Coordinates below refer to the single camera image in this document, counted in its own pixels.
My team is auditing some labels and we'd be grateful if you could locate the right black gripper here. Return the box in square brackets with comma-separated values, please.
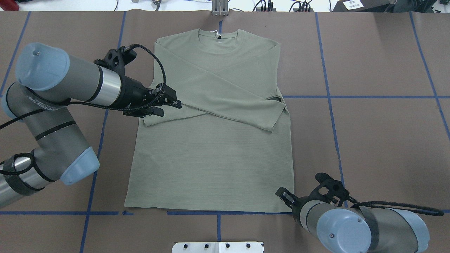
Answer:
[275, 186, 310, 215]

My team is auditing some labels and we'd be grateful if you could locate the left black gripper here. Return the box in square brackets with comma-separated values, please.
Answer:
[120, 76, 182, 117]

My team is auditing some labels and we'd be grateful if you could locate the olive green long-sleeve shirt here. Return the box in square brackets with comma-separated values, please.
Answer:
[124, 29, 294, 213]

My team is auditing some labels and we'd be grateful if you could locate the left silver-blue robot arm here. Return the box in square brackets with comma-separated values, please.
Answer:
[1, 42, 182, 208]

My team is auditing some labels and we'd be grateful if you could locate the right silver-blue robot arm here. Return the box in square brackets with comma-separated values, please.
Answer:
[276, 185, 430, 253]

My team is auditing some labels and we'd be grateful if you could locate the red cylinder bottle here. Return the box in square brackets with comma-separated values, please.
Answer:
[0, 0, 20, 11]

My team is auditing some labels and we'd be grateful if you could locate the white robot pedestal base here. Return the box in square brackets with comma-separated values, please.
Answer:
[172, 241, 265, 253]

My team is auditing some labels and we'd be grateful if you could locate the aluminium frame post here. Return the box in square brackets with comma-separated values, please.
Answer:
[211, 0, 229, 17]

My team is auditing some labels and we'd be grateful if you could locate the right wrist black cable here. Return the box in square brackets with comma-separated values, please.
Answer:
[348, 197, 445, 217]

